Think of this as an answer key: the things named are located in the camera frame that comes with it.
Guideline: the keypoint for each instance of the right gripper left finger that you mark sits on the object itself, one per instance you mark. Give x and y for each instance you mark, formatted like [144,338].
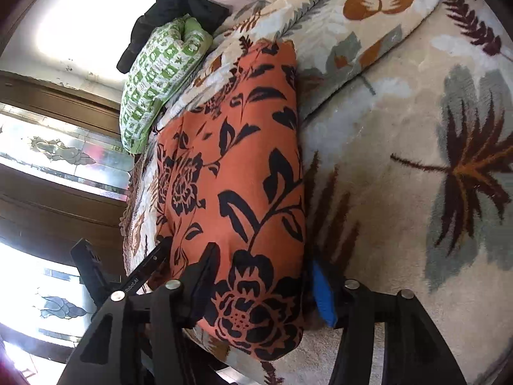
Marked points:
[139,339]

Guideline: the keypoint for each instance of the orange floral print garment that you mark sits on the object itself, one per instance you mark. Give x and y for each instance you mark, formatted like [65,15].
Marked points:
[230,175]

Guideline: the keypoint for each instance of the green white patterned pillow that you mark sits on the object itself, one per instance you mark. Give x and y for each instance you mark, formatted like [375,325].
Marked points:
[161,68]

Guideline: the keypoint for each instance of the black cloth on bed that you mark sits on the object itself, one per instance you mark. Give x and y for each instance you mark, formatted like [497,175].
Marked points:
[210,16]

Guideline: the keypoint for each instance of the cream leaf-pattern fleece blanket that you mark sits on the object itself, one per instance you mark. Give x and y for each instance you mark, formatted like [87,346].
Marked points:
[404,114]

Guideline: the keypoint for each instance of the wooden window frame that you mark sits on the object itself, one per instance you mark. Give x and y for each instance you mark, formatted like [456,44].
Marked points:
[47,219]

